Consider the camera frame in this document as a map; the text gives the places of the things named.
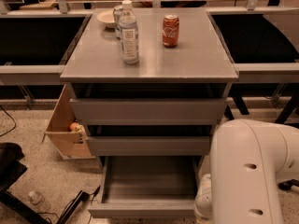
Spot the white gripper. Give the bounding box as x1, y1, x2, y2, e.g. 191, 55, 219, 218
194, 174, 213, 221

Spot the grey bottom drawer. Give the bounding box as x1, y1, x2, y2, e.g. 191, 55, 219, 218
89, 156, 198, 218

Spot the grey drawer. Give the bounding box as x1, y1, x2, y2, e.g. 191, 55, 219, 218
86, 136, 210, 156
70, 98, 226, 125
89, 156, 198, 218

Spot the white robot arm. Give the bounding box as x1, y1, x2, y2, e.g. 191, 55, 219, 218
194, 119, 299, 224

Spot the grey drawer cabinet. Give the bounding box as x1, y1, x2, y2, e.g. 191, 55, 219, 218
60, 7, 240, 173

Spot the grey middle drawer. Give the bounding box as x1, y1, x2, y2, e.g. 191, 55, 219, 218
86, 136, 210, 156

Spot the grey top drawer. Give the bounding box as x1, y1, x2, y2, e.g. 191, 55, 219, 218
70, 98, 226, 125

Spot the black caster wheel right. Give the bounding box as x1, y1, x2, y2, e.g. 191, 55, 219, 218
278, 179, 299, 190

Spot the black bar on floor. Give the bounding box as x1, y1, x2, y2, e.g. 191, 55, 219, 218
56, 190, 90, 224

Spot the orange fruit in box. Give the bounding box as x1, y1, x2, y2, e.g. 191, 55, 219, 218
69, 122, 78, 131

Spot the cardboard box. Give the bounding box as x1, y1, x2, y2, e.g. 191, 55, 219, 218
45, 87, 93, 159

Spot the plastic bottle on floor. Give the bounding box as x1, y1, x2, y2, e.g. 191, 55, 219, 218
28, 190, 50, 213

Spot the red cola can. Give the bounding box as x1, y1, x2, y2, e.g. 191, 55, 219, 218
163, 14, 179, 48

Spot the clear plastic water bottle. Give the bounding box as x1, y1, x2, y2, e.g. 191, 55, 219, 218
119, 0, 139, 63

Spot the black chair base left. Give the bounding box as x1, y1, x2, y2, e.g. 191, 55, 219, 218
0, 143, 49, 224

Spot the white ceramic bowl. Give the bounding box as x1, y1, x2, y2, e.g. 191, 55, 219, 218
96, 9, 114, 29

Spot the black cable on floor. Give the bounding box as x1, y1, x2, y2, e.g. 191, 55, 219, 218
36, 185, 102, 224

